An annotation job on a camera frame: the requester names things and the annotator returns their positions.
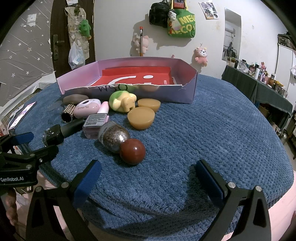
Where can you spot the green toy figure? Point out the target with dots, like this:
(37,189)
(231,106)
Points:
(118,99)

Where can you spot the light switch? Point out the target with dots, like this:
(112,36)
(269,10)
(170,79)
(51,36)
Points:
(31,19)

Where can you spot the person's left hand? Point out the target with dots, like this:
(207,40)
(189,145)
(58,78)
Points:
(10,206)

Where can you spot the pink cardboard tray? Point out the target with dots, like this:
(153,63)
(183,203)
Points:
(185,95)

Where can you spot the pink round compact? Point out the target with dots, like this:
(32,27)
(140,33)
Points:
(86,109)

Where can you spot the group of cosmetic bottles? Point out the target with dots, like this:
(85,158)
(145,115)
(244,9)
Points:
(256,71)

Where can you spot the smartphone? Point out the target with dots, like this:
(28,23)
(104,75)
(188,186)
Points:
(22,114)

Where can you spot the green plush toy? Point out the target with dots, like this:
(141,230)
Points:
(84,26)

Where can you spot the pink bedsheet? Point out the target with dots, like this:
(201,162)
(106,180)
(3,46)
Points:
(285,208)

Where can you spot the black nail polish bottle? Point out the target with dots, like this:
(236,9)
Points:
(69,127)

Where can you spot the pink plush with white face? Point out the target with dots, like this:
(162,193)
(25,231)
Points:
(201,55)

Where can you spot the wall mirror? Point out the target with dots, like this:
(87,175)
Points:
(231,34)

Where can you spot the red packet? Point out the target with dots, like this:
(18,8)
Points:
(179,3)

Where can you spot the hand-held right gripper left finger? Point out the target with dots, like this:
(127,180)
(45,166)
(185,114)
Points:
(90,178)

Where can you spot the white hanging organizer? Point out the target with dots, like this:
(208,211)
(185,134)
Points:
(71,23)

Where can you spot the grey eyeshadow case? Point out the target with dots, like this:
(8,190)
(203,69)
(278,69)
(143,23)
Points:
(74,99)

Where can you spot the pale pink plush toy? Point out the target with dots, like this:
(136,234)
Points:
(145,42)

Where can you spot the studded metal cylinder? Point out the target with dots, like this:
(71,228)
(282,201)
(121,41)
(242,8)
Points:
(69,112)

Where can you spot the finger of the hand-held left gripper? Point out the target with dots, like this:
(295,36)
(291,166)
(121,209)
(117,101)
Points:
(23,138)
(44,151)

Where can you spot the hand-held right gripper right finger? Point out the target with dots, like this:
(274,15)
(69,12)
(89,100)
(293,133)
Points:
(209,179)

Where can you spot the table with dark cloth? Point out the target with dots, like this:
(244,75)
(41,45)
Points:
(266,92)

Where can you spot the patterned bag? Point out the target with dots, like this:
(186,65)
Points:
(286,40)

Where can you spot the amber round block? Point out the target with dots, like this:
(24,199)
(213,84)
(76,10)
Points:
(149,104)
(141,118)

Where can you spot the starry grey curtain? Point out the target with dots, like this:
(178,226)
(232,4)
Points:
(23,46)

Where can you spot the small white plush toy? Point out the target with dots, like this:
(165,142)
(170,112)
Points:
(172,15)

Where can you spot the black bag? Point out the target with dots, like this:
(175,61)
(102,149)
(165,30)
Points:
(158,14)

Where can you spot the clear plastic bag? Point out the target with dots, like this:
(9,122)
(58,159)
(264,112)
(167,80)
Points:
(76,56)

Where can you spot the white cabinet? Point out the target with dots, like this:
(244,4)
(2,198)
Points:
(285,64)

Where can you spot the wall photo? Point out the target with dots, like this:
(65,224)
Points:
(208,9)

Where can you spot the glitter bottle with ball cap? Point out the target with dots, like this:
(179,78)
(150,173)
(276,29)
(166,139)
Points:
(133,151)

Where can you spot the dark wooden door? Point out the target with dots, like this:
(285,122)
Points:
(60,23)

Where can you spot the pink nail polish bottle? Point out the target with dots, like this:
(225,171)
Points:
(94,125)

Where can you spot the green tote bag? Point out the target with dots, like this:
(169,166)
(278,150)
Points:
(185,25)

